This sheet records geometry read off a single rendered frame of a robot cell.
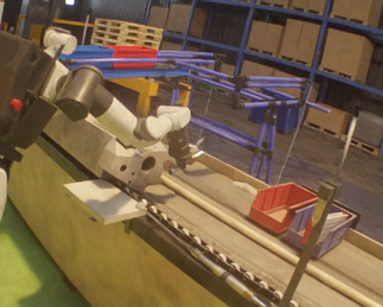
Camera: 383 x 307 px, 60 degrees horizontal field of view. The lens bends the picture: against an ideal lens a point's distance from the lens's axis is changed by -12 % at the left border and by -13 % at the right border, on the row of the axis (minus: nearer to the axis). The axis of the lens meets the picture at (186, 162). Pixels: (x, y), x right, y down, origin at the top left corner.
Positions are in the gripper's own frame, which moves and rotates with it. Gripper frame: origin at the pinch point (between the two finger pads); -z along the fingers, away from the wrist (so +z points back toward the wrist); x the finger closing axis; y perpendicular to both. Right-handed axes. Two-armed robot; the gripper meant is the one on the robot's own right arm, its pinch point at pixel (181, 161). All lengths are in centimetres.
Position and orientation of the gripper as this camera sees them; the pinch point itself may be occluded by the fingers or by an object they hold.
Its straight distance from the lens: 163.6
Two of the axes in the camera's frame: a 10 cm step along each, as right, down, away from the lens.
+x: -6.7, -3.7, 6.4
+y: -7.3, 4.6, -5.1
